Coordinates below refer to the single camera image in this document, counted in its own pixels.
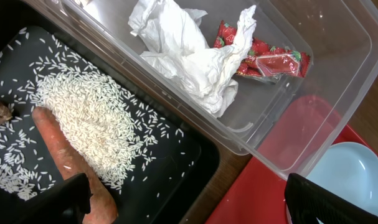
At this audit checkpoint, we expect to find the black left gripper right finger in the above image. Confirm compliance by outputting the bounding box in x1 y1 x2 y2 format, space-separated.
285 173 378 224

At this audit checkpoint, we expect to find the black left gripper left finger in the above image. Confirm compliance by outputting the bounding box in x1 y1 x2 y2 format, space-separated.
0 173 92 224

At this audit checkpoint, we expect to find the orange carrot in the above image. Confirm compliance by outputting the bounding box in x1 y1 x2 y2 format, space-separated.
32 106 118 223

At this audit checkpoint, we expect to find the light blue bowl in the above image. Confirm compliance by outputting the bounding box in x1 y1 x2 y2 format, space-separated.
304 142 378 216

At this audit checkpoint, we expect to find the white rice pile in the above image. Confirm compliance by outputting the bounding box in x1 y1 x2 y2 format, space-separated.
0 26 196 218

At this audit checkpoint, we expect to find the red snack wrapper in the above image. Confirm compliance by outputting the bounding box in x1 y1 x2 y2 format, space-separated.
212 20 311 85

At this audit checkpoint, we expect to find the white napkin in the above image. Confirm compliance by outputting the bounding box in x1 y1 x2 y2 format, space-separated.
128 0 257 118

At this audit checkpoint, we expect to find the red serving tray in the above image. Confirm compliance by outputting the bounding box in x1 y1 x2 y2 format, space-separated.
207 96 378 223

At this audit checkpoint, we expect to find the black plastic tray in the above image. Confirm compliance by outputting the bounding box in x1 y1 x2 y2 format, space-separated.
0 1 220 223

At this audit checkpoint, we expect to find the clear plastic bin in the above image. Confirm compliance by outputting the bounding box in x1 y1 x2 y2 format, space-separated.
23 0 378 180

